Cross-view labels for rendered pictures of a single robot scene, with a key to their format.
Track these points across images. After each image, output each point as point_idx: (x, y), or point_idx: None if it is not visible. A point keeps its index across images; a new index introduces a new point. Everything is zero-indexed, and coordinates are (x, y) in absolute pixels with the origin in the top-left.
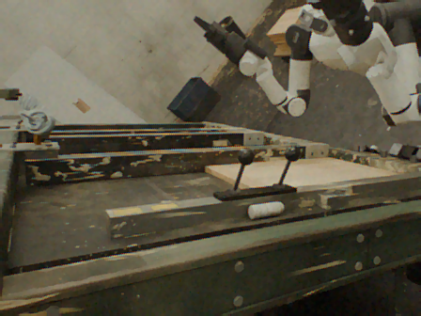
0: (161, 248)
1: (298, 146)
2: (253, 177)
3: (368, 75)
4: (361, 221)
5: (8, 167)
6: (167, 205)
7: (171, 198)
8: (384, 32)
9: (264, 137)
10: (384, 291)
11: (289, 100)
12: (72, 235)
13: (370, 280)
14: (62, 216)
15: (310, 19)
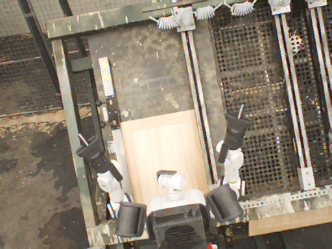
0: (65, 70)
1: (207, 179)
2: (161, 128)
3: (114, 178)
4: (69, 131)
5: (132, 21)
6: (106, 76)
7: (139, 82)
8: (97, 179)
9: (303, 190)
10: (222, 244)
11: (222, 181)
12: (106, 48)
13: (236, 242)
14: (126, 43)
15: (159, 171)
